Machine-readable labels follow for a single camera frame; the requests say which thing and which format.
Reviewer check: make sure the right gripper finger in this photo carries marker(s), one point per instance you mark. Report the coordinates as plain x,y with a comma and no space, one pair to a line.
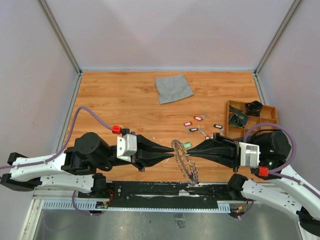
214,146
225,161

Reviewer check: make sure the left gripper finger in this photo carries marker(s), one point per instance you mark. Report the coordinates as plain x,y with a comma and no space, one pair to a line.
152,159
147,145

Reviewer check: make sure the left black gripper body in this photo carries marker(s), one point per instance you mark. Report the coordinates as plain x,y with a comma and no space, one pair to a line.
137,160

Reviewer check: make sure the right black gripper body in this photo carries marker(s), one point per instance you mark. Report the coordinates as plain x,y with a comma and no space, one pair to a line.
217,137

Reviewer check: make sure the green key tag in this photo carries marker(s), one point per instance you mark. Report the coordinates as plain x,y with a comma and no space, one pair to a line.
187,145

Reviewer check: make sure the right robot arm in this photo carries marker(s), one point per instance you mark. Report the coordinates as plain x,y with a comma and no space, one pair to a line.
265,153

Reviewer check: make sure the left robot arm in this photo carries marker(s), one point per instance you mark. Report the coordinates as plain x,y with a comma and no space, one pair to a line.
80,167

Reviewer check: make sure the red key tag lower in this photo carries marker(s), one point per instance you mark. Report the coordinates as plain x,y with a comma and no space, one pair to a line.
206,136

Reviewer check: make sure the red key tag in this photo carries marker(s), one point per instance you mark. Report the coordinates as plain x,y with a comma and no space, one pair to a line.
206,136
200,117
187,125

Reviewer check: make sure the black key tag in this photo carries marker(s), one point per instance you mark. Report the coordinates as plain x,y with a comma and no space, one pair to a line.
220,127

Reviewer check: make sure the dark brown key tag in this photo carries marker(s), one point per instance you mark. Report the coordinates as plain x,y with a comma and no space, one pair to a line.
195,129

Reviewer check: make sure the red key tag upper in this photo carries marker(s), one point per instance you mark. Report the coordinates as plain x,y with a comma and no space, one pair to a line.
200,117

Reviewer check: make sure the red key tag middle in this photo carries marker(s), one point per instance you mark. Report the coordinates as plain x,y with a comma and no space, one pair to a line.
187,125

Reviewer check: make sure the rolled black tie top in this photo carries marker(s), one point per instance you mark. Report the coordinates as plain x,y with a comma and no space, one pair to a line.
253,108

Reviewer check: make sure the wooden compartment tray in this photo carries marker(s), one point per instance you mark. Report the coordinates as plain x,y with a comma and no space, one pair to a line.
268,114

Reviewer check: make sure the grey cloth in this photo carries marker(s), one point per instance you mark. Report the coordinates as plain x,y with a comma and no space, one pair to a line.
172,88

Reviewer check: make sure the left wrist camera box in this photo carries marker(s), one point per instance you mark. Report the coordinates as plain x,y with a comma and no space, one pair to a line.
126,147

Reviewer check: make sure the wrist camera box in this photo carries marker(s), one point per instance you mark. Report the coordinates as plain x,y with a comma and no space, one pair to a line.
249,155
126,147

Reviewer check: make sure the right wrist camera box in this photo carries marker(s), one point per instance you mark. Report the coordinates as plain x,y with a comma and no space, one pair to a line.
249,155

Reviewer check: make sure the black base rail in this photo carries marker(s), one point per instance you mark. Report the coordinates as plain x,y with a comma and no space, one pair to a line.
164,195

